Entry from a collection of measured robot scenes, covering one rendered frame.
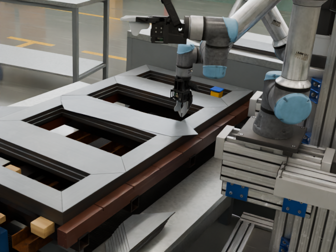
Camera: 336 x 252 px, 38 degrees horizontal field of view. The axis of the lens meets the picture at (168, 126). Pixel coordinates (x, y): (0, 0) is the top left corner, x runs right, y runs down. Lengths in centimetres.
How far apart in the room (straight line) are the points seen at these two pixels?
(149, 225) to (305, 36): 85
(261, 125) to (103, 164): 61
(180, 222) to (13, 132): 81
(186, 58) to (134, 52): 105
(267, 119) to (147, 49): 152
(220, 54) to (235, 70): 133
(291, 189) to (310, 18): 58
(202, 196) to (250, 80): 100
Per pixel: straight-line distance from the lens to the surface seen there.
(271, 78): 175
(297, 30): 159
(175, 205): 200
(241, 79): 288
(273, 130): 179
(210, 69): 157
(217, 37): 154
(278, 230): 228
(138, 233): 176
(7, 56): 562
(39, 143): 205
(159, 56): 312
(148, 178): 190
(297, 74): 162
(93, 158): 192
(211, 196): 208
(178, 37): 154
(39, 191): 172
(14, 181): 179
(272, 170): 186
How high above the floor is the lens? 176
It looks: 23 degrees down
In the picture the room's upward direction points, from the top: 4 degrees clockwise
